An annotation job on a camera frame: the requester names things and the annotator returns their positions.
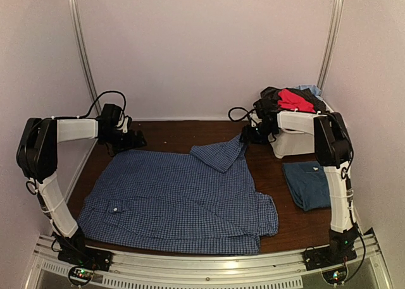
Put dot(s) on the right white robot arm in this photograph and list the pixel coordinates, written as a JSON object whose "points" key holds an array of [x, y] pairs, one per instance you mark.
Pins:
{"points": [[333, 151]]}

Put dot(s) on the white plastic laundry bin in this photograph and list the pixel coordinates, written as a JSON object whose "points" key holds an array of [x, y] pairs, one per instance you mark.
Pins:
{"points": [[296, 134]]}

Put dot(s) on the blue polo shirt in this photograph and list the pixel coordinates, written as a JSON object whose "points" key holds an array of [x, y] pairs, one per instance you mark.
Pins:
{"points": [[307, 184]]}

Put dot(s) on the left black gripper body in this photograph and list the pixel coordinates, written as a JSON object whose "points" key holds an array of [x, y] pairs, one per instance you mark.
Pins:
{"points": [[119, 142]]}

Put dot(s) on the aluminium corner post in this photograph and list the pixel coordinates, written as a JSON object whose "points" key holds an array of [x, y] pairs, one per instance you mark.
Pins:
{"points": [[335, 20], [82, 52]]}

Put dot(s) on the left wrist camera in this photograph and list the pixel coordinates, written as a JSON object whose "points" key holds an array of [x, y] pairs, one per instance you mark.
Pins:
{"points": [[124, 124]]}

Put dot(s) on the red garment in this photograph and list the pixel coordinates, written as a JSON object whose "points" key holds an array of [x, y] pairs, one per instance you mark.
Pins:
{"points": [[294, 100]]}

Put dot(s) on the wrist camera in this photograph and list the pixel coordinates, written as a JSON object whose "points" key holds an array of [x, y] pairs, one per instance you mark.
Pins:
{"points": [[254, 119], [124, 124]]}

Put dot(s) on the left aluminium corner post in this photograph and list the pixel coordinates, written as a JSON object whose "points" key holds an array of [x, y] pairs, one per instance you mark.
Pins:
{"points": [[82, 52]]}

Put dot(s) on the blue checkered shirt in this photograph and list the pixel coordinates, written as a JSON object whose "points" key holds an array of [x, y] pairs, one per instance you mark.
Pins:
{"points": [[202, 202]]}

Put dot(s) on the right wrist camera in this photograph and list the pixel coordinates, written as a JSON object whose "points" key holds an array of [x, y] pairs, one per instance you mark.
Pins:
{"points": [[254, 119]]}

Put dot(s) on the front aluminium rail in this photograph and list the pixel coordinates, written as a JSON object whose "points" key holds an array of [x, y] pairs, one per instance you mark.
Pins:
{"points": [[275, 270]]}

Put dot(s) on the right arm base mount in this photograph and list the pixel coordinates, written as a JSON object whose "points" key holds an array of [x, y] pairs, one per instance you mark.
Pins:
{"points": [[339, 250]]}

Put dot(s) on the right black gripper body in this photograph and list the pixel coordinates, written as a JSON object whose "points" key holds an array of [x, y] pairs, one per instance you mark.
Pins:
{"points": [[261, 135]]}

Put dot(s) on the right aluminium corner post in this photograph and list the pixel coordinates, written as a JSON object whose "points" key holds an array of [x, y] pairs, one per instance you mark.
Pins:
{"points": [[335, 20]]}

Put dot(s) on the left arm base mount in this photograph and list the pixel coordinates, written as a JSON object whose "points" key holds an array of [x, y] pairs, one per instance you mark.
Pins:
{"points": [[74, 251]]}

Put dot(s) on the black garment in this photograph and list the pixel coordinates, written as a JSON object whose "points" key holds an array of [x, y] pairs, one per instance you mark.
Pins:
{"points": [[268, 103]]}

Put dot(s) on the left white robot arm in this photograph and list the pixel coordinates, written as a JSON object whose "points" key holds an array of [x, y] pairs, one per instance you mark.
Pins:
{"points": [[37, 155]]}

